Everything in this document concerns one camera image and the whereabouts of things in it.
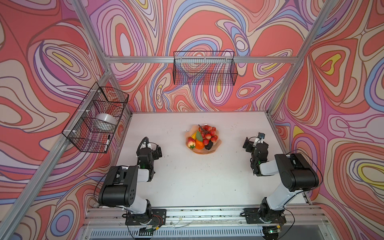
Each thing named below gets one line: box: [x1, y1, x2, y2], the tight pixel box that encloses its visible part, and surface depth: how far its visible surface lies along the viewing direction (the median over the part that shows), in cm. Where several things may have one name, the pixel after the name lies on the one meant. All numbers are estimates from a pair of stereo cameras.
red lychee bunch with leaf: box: [196, 124, 218, 146], surface depth 95 cm
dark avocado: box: [205, 140, 214, 150], surface depth 96 cm
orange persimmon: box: [195, 139, 205, 150], surface depth 96 cm
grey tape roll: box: [95, 113, 117, 132], surface depth 74 cm
